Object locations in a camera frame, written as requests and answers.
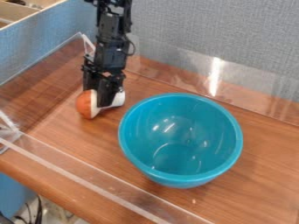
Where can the blue plastic bowl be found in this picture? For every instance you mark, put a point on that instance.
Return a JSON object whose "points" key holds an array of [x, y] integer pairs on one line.
{"points": [[180, 138]]}

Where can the plush brown white mushroom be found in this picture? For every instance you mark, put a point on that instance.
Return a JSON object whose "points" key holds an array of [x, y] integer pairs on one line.
{"points": [[87, 103]]}

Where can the clear acrylic front barrier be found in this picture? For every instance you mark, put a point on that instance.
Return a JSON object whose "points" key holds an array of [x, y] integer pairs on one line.
{"points": [[33, 158]]}

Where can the clear acrylic barrier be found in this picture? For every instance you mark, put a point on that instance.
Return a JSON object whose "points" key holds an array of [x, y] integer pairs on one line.
{"points": [[20, 54], [33, 158], [228, 82]]}

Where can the wooden shelf unit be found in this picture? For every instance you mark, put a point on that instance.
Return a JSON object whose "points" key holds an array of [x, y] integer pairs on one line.
{"points": [[16, 10]]}

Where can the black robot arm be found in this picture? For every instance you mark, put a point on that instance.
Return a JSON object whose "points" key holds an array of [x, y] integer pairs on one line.
{"points": [[113, 21]]}

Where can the clear acrylic back barrier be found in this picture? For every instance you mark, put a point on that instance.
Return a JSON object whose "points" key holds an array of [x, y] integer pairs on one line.
{"points": [[228, 82]]}

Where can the clear acrylic left barrier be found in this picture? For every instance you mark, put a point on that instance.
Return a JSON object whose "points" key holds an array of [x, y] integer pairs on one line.
{"points": [[20, 54]]}

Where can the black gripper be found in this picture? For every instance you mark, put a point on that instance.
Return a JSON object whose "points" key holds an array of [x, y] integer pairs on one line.
{"points": [[107, 59]]}

